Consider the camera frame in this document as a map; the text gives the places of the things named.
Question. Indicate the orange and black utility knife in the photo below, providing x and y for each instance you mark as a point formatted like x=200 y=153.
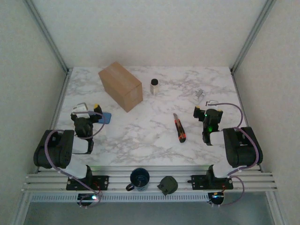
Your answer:
x=180 y=127

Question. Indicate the brown cardboard express box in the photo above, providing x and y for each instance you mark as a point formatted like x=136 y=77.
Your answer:
x=122 y=86

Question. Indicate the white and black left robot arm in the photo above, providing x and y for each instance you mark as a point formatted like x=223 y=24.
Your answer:
x=54 y=150

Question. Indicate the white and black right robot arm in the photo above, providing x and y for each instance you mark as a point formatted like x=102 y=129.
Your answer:
x=241 y=150

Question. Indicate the blue smartphone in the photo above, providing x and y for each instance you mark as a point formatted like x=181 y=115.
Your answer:
x=106 y=118

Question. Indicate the small silver metal clip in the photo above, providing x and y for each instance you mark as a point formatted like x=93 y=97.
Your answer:
x=199 y=95

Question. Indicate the white bottle with black cap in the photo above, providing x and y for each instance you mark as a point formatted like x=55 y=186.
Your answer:
x=154 y=87

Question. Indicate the left controller board with light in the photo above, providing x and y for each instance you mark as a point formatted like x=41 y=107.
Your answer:
x=87 y=199

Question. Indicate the controller board with light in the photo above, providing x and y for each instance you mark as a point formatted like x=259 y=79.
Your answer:
x=216 y=199
x=87 y=199

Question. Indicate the dark green round tape measure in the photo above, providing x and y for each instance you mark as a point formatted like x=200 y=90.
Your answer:
x=168 y=185

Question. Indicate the dark blue mug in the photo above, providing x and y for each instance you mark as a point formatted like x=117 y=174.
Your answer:
x=140 y=179

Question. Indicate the right controller board with light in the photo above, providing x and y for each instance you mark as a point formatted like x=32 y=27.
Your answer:
x=216 y=199

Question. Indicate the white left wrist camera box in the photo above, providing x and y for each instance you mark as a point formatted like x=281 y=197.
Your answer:
x=80 y=110

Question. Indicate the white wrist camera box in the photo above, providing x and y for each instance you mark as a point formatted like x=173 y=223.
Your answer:
x=212 y=102
x=80 y=110

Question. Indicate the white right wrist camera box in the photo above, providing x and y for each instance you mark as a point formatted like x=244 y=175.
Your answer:
x=212 y=102

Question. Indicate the aluminium side rail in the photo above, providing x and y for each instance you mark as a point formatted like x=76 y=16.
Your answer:
x=237 y=93
x=66 y=77

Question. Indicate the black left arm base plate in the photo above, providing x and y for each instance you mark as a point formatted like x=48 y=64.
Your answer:
x=103 y=182

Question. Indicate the aluminium mounting rail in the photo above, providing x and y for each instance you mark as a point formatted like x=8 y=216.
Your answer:
x=117 y=178

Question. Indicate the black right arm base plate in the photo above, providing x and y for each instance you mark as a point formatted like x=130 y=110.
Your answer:
x=198 y=182

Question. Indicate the aluminium frame post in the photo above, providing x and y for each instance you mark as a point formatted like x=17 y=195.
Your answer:
x=45 y=35
x=253 y=35

